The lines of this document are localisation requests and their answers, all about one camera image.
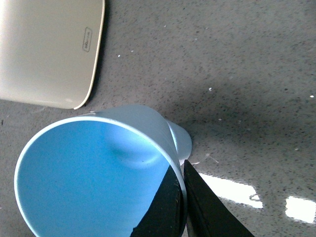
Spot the blue plastic cup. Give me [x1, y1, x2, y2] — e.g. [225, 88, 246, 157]
[167, 120, 192, 165]
[14, 105, 187, 237]

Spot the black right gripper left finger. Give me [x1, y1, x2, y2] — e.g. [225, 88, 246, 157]
[131, 166, 184, 237]

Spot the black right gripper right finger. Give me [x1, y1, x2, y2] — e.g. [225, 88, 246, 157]
[184, 160, 253, 237]

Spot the cream white toaster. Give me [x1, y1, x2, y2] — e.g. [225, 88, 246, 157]
[0, 0, 106, 109]

